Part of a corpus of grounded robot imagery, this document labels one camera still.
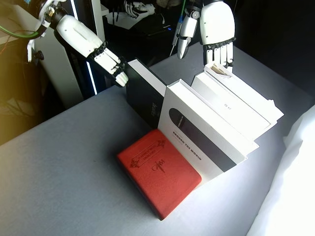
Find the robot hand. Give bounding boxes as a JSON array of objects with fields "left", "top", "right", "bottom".
[
  {"left": 55, "top": 14, "right": 129, "bottom": 88},
  {"left": 176, "top": 0, "right": 237, "bottom": 74}
]

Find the black LET IT BE book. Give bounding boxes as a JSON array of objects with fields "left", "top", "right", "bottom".
[{"left": 125, "top": 58, "right": 168, "bottom": 130}]

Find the white FASHIONINDIA book box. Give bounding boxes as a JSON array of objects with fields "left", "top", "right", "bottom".
[{"left": 203, "top": 62, "right": 276, "bottom": 116}]

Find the plain white book box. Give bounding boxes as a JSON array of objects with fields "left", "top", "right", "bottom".
[{"left": 265, "top": 99, "right": 285, "bottom": 128}]

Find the white book black oval print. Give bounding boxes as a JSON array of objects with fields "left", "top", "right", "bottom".
[{"left": 157, "top": 78, "right": 260, "bottom": 183}]

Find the red embossed book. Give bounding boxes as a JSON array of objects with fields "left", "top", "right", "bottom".
[{"left": 116, "top": 128, "right": 203, "bottom": 221}]

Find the crumpled packing paper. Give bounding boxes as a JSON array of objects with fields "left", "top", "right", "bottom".
[{"left": 209, "top": 63, "right": 231, "bottom": 78}]

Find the white paper sheet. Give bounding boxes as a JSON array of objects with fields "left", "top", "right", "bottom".
[{"left": 105, "top": 11, "right": 142, "bottom": 30}]

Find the white robot body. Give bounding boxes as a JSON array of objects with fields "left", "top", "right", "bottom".
[{"left": 33, "top": 0, "right": 110, "bottom": 110}]

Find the black device blue light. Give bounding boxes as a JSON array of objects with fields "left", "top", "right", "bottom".
[{"left": 145, "top": 23, "right": 178, "bottom": 37}]

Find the spare white robot hand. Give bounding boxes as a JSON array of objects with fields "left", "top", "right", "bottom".
[{"left": 124, "top": 0, "right": 156, "bottom": 19}]

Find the grey table cloth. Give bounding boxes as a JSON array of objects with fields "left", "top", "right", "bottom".
[{"left": 0, "top": 40, "right": 315, "bottom": 236}]

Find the white cloth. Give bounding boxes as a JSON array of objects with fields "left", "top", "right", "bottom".
[{"left": 246, "top": 104, "right": 315, "bottom": 236}]

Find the green cable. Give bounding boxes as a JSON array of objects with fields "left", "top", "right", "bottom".
[
  {"left": 0, "top": 24, "right": 42, "bottom": 40},
  {"left": 179, "top": 0, "right": 187, "bottom": 24}
]

